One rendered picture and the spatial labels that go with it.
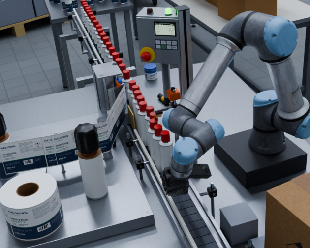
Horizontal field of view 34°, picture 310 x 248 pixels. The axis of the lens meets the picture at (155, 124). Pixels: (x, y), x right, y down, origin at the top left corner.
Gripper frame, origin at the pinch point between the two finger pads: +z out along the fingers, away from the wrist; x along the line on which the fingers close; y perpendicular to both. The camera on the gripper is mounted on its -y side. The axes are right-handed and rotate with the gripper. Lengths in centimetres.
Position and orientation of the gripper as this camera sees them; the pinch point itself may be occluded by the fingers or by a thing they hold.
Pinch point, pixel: (179, 190)
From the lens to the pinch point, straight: 186.6
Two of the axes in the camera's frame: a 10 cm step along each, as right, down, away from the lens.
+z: -0.7, 5.0, 8.6
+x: 2.9, 8.4, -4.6
